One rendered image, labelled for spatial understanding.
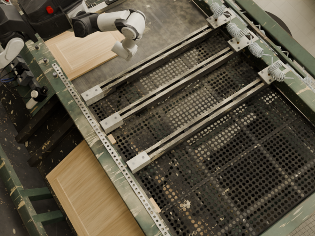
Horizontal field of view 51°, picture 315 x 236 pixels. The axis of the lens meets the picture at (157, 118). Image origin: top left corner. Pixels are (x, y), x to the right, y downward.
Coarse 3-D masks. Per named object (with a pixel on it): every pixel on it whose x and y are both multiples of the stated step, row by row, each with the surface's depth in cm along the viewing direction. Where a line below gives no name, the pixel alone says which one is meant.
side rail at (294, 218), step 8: (304, 200) 179; (312, 200) 179; (296, 208) 177; (304, 208) 177; (312, 208) 177; (288, 216) 175; (296, 216) 175; (304, 216) 175; (280, 224) 173; (288, 224) 173; (296, 224) 173; (264, 232) 172; (272, 232) 172; (280, 232) 172; (288, 232) 172
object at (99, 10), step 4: (120, 0) 243; (124, 0) 246; (100, 4) 240; (104, 4) 240; (112, 4) 242; (116, 4) 244; (92, 8) 238; (96, 8) 238; (100, 8) 238; (104, 8) 240; (108, 8) 242; (92, 12) 237; (96, 12) 238; (100, 12) 241; (52, 36) 231; (44, 40) 230
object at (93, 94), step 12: (216, 12) 216; (216, 24) 223; (192, 36) 225; (204, 36) 227; (168, 48) 219; (180, 48) 221; (144, 60) 215; (156, 60) 215; (120, 72) 211; (132, 72) 211; (144, 72) 217; (108, 84) 210; (120, 84) 211; (84, 96) 203; (96, 96) 205
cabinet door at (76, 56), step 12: (60, 36) 230; (72, 36) 230; (96, 36) 230; (108, 36) 231; (120, 36) 230; (60, 48) 226; (72, 48) 226; (84, 48) 226; (96, 48) 226; (108, 48) 226; (60, 60) 221; (72, 60) 221; (84, 60) 221; (96, 60) 221; (108, 60) 223; (72, 72) 217; (84, 72) 218
